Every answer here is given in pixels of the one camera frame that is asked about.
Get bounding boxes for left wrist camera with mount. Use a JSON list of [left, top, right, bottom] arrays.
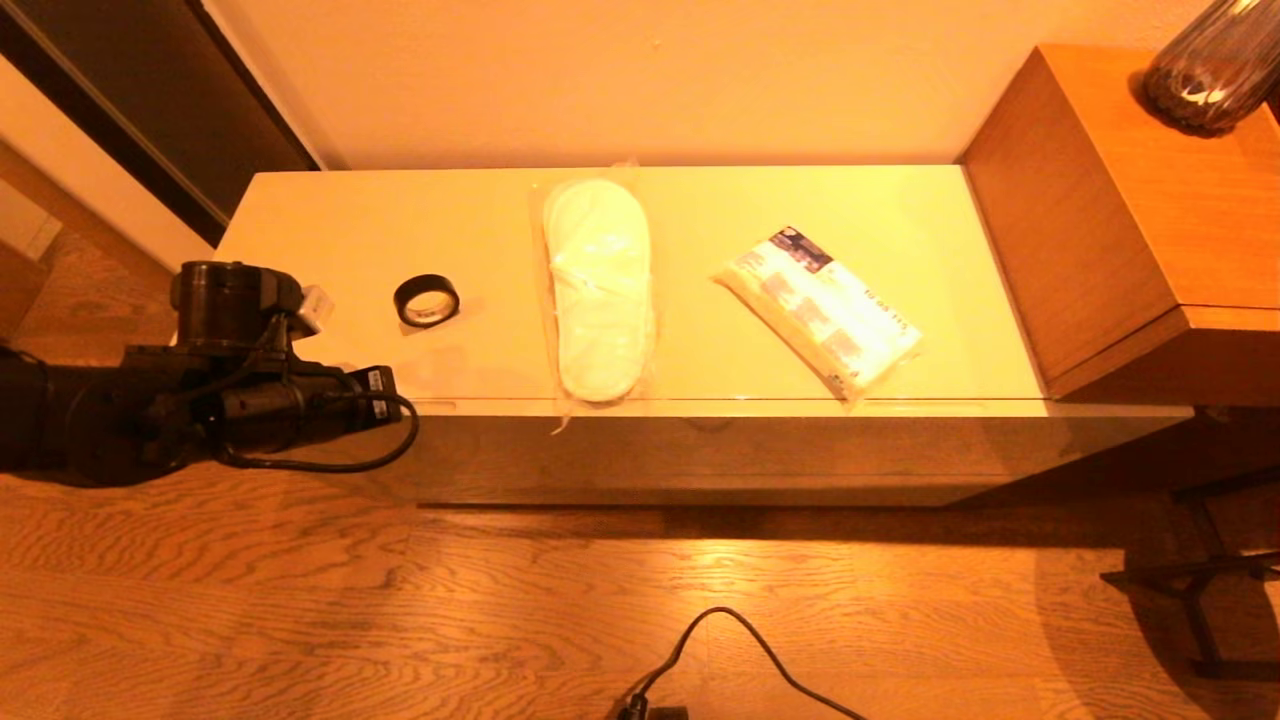
[[170, 260, 334, 348]]

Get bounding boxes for glossy white low cabinet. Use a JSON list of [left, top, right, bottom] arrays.
[[215, 165, 1196, 508]]

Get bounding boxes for black floor cable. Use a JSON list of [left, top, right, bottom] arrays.
[[615, 606, 869, 720]]

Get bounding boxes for white slippers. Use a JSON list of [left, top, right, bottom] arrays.
[[527, 160, 663, 436]]

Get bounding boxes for printed white tissue packet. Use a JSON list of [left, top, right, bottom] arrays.
[[710, 226, 924, 404]]

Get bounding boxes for black metal stand legs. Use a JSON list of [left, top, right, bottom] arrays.
[[1098, 478, 1280, 681]]

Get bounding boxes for dark ribbed glass vase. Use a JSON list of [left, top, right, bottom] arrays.
[[1143, 0, 1280, 136]]

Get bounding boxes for brown wooden furniture piece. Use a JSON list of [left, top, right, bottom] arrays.
[[0, 240, 51, 341]]

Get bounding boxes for brown wooden side cabinet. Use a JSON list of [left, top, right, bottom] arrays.
[[958, 42, 1280, 407]]

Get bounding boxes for black tape roll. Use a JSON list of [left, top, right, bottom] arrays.
[[393, 273, 462, 329]]

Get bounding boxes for white cabinet drawer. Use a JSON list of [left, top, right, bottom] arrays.
[[290, 398, 1196, 508]]

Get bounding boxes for dark door panel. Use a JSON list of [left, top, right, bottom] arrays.
[[0, 0, 321, 248]]

